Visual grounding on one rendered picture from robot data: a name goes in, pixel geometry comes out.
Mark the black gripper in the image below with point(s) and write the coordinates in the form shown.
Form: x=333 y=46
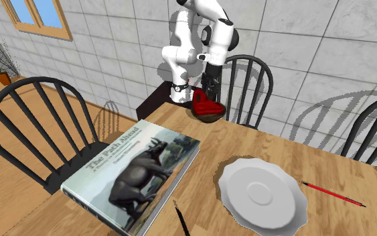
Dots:
x=213 y=71

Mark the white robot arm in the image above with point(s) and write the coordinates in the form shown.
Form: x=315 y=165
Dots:
x=219 y=39

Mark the red lumpy object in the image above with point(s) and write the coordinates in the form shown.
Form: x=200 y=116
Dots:
x=207 y=106

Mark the dark brown bowl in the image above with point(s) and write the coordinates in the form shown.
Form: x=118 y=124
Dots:
x=211 y=117

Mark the black spindle-back chair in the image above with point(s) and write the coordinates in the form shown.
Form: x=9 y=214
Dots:
x=260 y=81
x=376 y=130
x=28 y=127

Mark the dark robot stand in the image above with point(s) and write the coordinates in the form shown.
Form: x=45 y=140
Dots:
x=154 y=99

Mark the wooden table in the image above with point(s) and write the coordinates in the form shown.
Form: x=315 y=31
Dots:
x=240 y=142

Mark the book with animal cover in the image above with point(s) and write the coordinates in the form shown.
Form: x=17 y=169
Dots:
x=132 y=173

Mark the white scalloped plate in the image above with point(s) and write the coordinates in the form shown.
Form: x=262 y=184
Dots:
x=261 y=194

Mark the black pen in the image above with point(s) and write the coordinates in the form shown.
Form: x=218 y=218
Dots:
x=182 y=219

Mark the red pen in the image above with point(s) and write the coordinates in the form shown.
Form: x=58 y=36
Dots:
x=333 y=194

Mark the wooden framed window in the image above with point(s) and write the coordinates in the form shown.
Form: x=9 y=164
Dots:
x=36 y=14

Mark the potted plant in orange pot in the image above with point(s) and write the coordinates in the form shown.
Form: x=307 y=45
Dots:
x=2 y=77

